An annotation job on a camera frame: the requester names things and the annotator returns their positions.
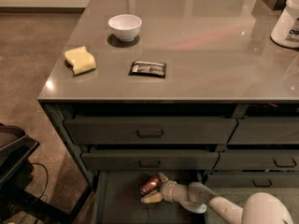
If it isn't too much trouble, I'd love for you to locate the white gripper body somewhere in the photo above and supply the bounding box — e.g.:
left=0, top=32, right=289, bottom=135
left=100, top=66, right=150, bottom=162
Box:
left=160, top=180, right=189, bottom=203

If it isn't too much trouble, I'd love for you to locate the red coke can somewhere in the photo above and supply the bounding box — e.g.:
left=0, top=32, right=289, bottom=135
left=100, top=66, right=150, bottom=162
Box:
left=139, top=175, right=161, bottom=196

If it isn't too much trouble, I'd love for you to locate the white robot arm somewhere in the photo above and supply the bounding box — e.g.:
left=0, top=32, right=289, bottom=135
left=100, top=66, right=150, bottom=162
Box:
left=139, top=173, right=294, bottom=224

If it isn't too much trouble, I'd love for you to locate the middle left drawer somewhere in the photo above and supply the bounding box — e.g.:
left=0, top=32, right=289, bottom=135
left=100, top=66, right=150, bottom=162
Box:
left=81, top=149, right=219, bottom=171

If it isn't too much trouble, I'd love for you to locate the open bottom left drawer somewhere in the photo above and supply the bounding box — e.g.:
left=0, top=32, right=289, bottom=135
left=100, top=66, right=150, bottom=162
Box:
left=92, top=170, right=209, bottom=224

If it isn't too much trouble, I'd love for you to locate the bottom right drawer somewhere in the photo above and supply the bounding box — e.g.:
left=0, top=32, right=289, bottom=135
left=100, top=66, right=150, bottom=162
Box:
left=205, top=172, right=299, bottom=188

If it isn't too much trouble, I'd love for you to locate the middle right drawer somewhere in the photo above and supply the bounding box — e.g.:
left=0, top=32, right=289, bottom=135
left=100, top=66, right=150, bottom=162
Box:
left=214, top=150, right=299, bottom=171

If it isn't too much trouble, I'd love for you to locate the top left drawer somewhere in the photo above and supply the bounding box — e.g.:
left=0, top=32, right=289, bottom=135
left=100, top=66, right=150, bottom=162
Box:
left=64, top=117, right=237, bottom=145

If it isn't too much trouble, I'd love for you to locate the grey drawer cabinet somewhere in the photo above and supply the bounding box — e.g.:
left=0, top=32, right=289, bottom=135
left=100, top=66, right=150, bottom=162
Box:
left=38, top=0, right=299, bottom=224

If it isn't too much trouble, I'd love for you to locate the top right drawer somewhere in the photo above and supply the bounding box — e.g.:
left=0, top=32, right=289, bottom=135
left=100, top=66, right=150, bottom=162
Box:
left=229, top=117, right=299, bottom=145

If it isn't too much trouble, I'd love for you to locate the dark snack packet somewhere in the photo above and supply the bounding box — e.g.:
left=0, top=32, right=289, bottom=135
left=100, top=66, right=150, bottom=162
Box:
left=129, top=61, right=166, bottom=78

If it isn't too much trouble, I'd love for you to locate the yellow sponge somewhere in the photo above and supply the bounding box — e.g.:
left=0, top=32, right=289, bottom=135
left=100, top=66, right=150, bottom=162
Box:
left=64, top=47, right=96, bottom=76

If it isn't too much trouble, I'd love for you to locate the black chair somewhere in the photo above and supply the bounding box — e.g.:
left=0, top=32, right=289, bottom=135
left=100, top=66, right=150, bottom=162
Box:
left=0, top=122, right=93, bottom=224

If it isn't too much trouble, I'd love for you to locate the white ceramic bowl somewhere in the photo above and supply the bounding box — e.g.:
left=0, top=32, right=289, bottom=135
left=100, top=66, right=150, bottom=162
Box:
left=108, top=14, right=142, bottom=42

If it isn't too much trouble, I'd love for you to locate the white wipes canister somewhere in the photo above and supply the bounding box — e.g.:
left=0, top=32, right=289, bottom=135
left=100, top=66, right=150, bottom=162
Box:
left=271, top=0, right=299, bottom=49

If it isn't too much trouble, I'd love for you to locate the black cable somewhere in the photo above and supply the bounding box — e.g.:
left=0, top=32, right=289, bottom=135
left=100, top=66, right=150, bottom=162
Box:
left=29, top=161, right=50, bottom=203

